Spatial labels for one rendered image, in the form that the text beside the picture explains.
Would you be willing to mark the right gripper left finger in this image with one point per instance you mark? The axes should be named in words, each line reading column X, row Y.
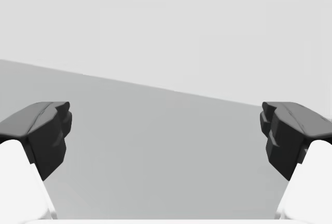
column 39, row 136

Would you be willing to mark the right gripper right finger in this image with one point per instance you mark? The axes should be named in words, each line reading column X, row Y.
column 288, row 136

